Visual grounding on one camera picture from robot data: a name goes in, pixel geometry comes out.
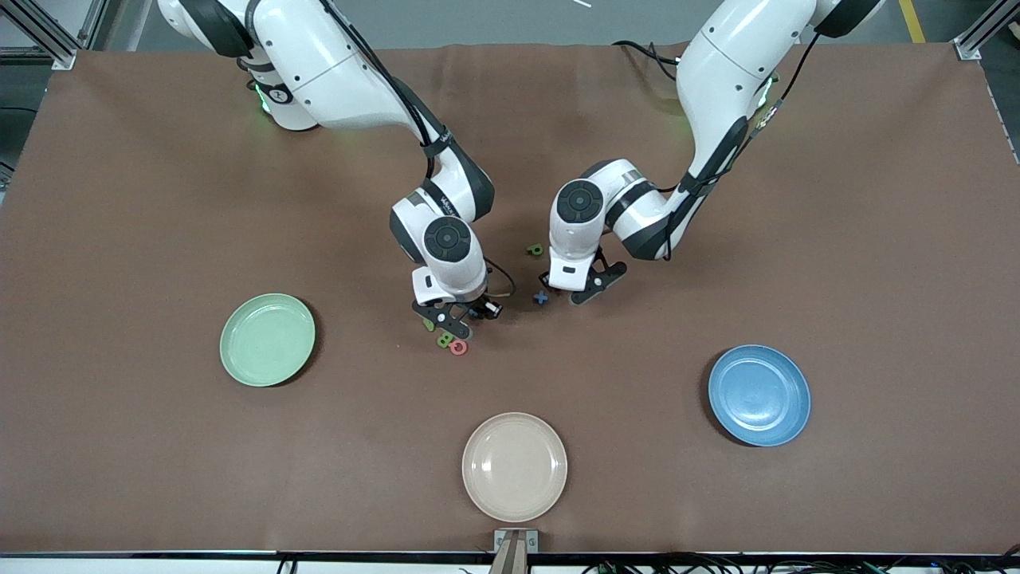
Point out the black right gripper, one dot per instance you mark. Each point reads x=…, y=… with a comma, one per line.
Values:
x=476, y=304

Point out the blue letter x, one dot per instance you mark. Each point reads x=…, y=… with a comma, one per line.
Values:
x=540, y=297

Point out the red letter Q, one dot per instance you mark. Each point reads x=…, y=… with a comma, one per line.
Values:
x=453, y=349

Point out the green letter B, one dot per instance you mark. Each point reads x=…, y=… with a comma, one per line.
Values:
x=443, y=341

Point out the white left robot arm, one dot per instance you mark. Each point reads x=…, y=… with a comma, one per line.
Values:
x=717, y=80

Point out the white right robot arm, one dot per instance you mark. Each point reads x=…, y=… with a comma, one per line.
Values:
x=335, y=80

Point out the beige plate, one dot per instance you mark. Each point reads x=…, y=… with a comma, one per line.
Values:
x=515, y=467

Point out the light green plate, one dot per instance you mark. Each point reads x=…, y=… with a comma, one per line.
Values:
x=267, y=340

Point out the blue plate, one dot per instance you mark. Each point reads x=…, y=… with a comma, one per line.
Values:
x=759, y=395

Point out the brown table cover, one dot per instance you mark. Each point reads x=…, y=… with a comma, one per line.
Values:
x=159, y=478

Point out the yellow floor tape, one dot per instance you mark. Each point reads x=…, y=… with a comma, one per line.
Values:
x=914, y=24

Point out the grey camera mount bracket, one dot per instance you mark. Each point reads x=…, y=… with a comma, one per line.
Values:
x=515, y=542

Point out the white table edge rail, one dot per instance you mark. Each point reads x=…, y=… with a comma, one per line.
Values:
x=119, y=568

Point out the aluminium frame post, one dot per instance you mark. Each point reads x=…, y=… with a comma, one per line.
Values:
x=64, y=57
x=968, y=49

